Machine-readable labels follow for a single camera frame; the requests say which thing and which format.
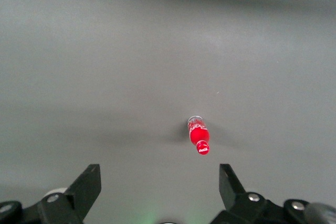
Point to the red cola bottle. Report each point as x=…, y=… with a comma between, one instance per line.
x=199, y=134

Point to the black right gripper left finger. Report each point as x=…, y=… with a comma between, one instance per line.
x=78, y=195

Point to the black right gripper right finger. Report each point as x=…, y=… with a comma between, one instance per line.
x=236, y=203

